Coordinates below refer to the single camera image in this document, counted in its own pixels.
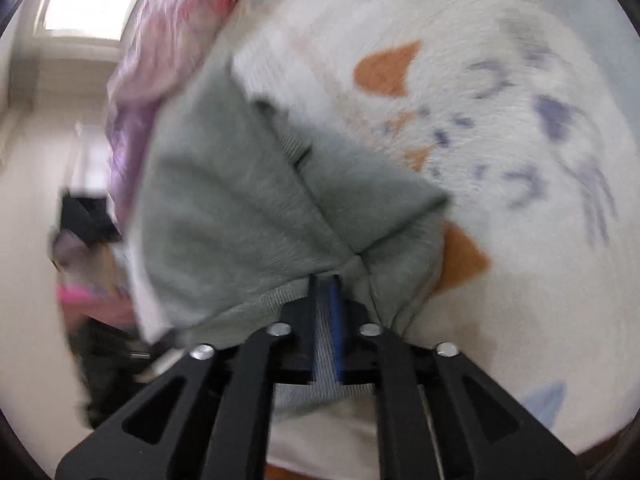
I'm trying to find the grey zip hoodie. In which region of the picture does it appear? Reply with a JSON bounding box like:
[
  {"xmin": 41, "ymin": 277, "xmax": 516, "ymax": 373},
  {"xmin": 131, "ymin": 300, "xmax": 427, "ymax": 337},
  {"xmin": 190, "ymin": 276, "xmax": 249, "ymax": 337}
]
[{"xmin": 132, "ymin": 57, "xmax": 451, "ymax": 421}]

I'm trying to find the pink towel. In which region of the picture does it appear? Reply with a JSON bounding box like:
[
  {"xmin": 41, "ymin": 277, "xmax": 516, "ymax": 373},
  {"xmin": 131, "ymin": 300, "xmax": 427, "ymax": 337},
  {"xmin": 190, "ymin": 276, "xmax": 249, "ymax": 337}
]
[{"xmin": 56, "ymin": 280, "xmax": 138, "ymax": 326}]

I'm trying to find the dark hanging jacket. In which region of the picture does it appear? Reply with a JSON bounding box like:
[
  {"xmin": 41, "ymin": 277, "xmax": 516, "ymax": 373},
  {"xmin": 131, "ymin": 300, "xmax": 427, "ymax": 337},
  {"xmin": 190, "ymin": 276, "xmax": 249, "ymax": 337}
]
[{"xmin": 50, "ymin": 187, "xmax": 123, "ymax": 271}]

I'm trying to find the purple floral quilt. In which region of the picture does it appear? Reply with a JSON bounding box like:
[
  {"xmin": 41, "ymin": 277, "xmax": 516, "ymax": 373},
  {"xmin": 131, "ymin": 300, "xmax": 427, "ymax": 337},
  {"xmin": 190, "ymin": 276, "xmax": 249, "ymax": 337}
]
[{"xmin": 105, "ymin": 0, "xmax": 261, "ymax": 221}]

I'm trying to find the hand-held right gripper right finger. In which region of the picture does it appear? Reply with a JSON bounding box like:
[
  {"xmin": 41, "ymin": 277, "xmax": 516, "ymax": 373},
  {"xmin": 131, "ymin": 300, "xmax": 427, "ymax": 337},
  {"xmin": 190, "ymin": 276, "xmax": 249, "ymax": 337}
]
[{"xmin": 324, "ymin": 276, "xmax": 587, "ymax": 480}]

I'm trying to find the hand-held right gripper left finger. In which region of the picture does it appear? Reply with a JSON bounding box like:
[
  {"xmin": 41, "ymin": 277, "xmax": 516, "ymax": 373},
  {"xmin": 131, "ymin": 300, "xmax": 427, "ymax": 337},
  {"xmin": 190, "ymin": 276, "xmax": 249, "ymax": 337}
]
[{"xmin": 54, "ymin": 275, "xmax": 322, "ymax": 480}]

